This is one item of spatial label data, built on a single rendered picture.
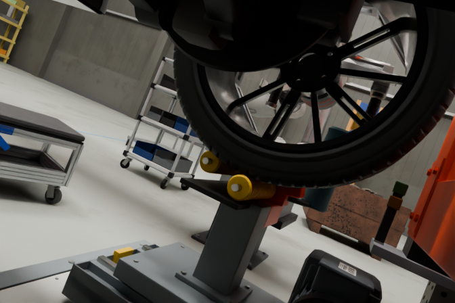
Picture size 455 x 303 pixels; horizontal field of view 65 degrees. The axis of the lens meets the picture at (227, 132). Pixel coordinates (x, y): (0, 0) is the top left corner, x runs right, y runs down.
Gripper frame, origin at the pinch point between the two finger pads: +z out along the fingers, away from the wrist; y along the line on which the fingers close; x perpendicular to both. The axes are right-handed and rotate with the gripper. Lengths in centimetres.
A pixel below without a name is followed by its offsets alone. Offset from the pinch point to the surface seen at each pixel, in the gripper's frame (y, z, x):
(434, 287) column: -69, 4, -43
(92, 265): 11, 54, -67
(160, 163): 108, -124, -66
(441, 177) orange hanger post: -56, 28, -14
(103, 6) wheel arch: 26, 66, -7
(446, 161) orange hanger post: -56, 28, -10
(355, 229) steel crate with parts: -48, -262, -64
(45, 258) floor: 40, 37, -83
